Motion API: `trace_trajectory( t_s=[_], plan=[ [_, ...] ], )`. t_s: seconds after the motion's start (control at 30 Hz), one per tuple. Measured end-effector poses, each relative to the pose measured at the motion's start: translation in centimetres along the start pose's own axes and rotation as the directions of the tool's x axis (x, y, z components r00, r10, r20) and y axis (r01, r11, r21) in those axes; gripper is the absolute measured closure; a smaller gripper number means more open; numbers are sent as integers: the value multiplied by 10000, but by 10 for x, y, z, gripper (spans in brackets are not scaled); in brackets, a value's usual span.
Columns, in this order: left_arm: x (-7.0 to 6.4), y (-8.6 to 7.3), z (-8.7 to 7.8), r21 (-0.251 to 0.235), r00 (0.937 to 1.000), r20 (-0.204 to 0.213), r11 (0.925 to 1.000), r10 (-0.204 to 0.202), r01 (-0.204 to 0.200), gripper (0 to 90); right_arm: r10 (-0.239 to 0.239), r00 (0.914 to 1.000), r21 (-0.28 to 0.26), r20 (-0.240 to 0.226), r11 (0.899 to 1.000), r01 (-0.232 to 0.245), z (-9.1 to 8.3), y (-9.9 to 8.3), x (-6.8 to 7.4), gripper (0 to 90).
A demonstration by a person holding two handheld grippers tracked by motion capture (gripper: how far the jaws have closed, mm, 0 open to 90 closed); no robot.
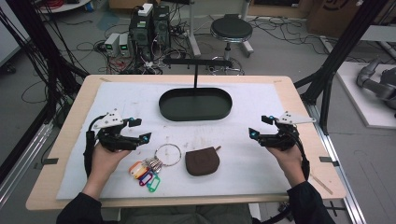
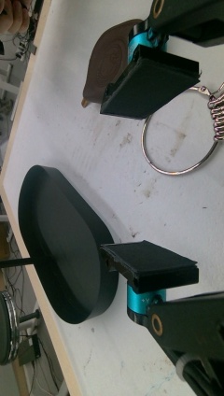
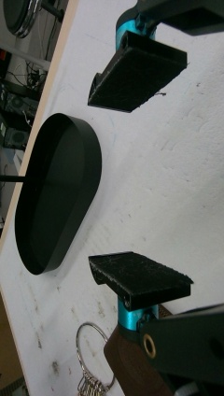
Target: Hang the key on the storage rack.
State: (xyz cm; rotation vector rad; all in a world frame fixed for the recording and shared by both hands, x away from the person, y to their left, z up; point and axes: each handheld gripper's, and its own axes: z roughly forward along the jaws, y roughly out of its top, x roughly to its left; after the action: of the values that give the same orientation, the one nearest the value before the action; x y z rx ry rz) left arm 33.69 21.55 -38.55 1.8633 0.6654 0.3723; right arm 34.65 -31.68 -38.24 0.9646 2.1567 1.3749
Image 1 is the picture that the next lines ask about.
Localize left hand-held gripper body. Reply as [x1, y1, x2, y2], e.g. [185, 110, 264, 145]
[92, 107, 141, 153]

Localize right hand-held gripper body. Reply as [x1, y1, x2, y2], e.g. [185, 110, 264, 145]
[257, 110, 318, 152]

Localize key ring with coloured tags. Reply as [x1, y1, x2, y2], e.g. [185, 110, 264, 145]
[128, 143, 183, 193]

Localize black oval tray with hanger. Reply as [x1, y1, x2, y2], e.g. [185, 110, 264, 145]
[158, 57, 233, 122]

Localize brown zip pouch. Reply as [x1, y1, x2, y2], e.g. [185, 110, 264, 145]
[184, 145, 223, 177]

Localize person's left hand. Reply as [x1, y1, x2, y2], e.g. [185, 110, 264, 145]
[88, 142, 133, 189]

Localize person's right hand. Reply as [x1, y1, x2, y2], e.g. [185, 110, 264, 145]
[265, 144, 306, 188]

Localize black tape strip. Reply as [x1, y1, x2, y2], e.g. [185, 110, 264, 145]
[33, 157, 60, 171]
[318, 156, 341, 168]

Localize white foam mat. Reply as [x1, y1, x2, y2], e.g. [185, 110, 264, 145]
[55, 81, 313, 201]

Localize grey power supply unit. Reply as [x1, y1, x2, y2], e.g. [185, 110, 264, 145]
[104, 32, 121, 58]
[118, 33, 132, 58]

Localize white desk leg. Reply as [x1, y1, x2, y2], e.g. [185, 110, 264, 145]
[186, 0, 203, 58]
[238, 0, 255, 59]

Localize white platform board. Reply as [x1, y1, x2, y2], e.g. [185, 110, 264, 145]
[335, 61, 396, 131]

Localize person's lap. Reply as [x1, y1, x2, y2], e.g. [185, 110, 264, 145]
[119, 203, 254, 224]

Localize black computer tower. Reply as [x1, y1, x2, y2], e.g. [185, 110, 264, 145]
[152, 4, 172, 51]
[128, 6, 155, 61]

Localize black round stool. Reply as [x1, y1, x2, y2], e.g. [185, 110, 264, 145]
[209, 13, 254, 77]

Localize white box on tower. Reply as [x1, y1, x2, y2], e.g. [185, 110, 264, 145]
[136, 3, 154, 18]

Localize cardboard box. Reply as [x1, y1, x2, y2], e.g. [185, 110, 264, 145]
[305, 0, 396, 39]

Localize left hand-held gripper cable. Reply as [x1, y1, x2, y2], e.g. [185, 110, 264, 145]
[82, 114, 107, 179]

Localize hand-held gripper cable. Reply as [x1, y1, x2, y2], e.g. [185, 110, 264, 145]
[291, 132, 312, 182]
[82, 114, 107, 179]

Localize right hand-held gripper cable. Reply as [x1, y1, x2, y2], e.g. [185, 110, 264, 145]
[291, 132, 312, 182]

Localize aluminium rail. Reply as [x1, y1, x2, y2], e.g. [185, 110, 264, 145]
[0, 121, 54, 210]
[303, 102, 368, 224]

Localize black metal frame post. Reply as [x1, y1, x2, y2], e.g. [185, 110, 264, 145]
[293, 0, 396, 135]

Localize black frame with cable bundle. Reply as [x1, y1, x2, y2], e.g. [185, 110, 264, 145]
[0, 0, 91, 185]

